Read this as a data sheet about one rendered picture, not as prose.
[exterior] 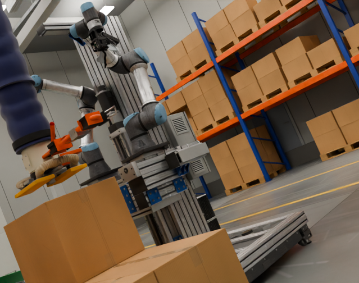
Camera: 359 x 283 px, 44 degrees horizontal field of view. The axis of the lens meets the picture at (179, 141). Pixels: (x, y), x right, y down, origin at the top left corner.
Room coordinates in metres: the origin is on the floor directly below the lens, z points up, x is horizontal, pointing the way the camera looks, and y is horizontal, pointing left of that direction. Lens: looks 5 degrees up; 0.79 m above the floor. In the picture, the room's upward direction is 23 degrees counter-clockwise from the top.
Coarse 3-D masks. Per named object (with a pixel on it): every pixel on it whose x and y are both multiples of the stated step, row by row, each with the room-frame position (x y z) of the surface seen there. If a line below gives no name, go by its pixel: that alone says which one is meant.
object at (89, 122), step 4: (92, 112) 1.87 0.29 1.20; (96, 112) 1.88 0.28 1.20; (84, 116) 1.86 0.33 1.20; (88, 116) 1.86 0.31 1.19; (80, 120) 1.90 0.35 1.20; (84, 120) 1.88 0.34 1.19; (88, 120) 1.85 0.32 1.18; (96, 120) 1.87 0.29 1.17; (100, 120) 1.89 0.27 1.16; (80, 124) 1.91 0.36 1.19; (84, 124) 1.89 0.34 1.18; (88, 124) 1.85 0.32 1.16; (92, 124) 1.86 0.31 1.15; (96, 124) 1.90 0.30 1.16; (80, 128) 1.90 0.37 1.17; (84, 128) 1.89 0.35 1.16; (88, 128) 1.91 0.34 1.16; (92, 128) 1.94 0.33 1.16
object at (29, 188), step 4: (44, 176) 2.19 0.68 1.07; (48, 176) 2.18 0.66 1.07; (52, 176) 2.19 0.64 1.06; (36, 180) 2.14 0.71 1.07; (40, 180) 2.15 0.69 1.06; (44, 180) 2.16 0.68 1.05; (48, 180) 2.21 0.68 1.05; (28, 184) 2.34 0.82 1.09; (32, 184) 2.18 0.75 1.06; (36, 184) 2.16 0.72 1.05; (40, 184) 2.23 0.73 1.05; (24, 188) 2.26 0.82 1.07; (28, 188) 2.22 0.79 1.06; (32, 188) 2.25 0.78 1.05; (36, 188) 2.32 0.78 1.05; (20, 192) 2.31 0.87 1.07; (24, 192) 2.28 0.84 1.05; (28, 192) 2.34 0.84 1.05; (32, 192) 2.42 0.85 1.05; (16, 196) 2.36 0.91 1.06; (20, 196) 2.37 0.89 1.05
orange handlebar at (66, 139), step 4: (92, 116) 1.85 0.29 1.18; (96, 116) 1.86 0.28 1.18; (100, 116) 1.88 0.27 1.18; (92, 120) 1.86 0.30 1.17; (76, 128) 1.95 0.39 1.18; (64, 136) 2.05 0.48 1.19; (68, 136) 2.02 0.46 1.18; (64, 140) 2.06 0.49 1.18; (68, 140) 2.05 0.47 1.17; (60, 144) 2.10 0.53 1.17; (80, 148) 2.57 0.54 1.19; (48, 152) 2.21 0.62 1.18; (68, 152) 2.50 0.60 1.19; (72, 152) 2.51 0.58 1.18; (76, 152) 2.53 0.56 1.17; (80, 152) 2.58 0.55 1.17; (44, 156) 2.25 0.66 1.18; (52, 156) 2.30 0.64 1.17
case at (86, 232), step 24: (72, 192) 2.10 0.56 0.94; (96, 192) 2.18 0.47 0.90; (120, 192) 2.27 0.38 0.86; (24, 216) 2.20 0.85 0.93; (48, 216) 2.01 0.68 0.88; (72, 216) 2.07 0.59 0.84; (96, 216) 2.14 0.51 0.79; (120, 216) 2.23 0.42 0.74; (24, 240) 2.28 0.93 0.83; (48, 240) 2.08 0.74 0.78; (72, 240) 2.04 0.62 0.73; (96, 240) 2.11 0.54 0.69; (120, 240) 2.19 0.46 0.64; (24, 264) 2.37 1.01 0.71; (48, 264) 2.16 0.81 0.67; (72, 264) 2.01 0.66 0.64; (96, 264) 2.08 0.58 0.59
